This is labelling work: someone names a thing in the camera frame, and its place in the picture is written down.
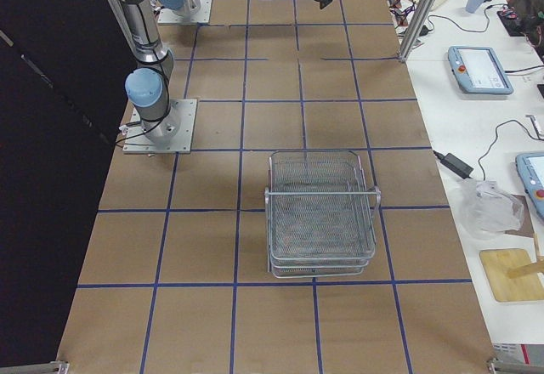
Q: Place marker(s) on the aluminium frame post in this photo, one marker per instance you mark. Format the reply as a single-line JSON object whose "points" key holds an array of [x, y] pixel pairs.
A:
{"points": [[414, 28]]}

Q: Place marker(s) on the wooden board stand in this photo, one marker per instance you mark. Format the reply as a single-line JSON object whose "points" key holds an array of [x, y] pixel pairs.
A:
{"points": [[512, 275]]}

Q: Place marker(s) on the blue teach pendant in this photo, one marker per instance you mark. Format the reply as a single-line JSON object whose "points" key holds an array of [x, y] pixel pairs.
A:
{"points": [[530, 170], [478, 70]]}

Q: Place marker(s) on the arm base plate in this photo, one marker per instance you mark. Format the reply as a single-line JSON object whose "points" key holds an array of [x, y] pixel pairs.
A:
{"points": [[173, 134], [169, 18]]}

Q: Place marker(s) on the near blue teach pendant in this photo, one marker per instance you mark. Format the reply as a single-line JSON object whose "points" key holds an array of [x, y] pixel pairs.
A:
{"points": [[530, 170]]}

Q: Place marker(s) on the silver wire mesh shelf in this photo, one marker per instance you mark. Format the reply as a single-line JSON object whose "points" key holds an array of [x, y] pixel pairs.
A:
{"points": [[319, 214]]}

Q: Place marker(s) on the brown paper table cover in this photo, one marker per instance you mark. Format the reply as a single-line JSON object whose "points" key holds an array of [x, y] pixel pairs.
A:
{"points": [[176, 278]]}

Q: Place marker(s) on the black power adapter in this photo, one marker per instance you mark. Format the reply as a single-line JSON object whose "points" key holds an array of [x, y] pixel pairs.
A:
{"points": [[456, 165]]}

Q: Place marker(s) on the far blue teach pendant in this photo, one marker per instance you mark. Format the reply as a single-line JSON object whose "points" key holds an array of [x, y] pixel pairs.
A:
{"points": [[478, 70]]}

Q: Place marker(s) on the clear plastic bag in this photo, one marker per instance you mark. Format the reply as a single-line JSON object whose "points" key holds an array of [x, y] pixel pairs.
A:
{"points": [[486, 208]]}

